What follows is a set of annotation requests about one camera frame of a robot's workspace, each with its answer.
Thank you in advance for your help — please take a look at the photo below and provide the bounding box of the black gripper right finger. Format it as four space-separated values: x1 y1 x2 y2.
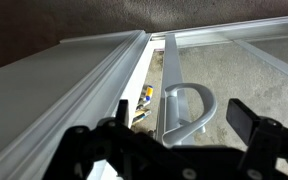
226 98 288 180

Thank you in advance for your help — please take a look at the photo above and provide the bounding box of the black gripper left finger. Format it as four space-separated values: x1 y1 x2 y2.
43 99 158 180

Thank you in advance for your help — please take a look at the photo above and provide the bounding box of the grey door pull handle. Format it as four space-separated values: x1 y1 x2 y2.
160 82 218 149

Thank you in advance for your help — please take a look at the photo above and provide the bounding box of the white framed sliding glass door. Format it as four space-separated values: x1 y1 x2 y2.
155 31 288 180

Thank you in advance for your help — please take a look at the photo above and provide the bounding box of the white glass door panel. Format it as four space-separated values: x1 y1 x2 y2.
0 13 288 180

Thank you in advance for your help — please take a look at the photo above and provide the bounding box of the long yellow pole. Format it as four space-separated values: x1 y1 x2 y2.
135 107 147 118

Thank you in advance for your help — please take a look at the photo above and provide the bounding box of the yellow blue toy cylinder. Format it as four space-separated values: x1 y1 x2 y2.
142 84 155 103

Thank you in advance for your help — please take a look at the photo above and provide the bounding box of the white screen door frame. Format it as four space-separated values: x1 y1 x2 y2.
233 38 288 86

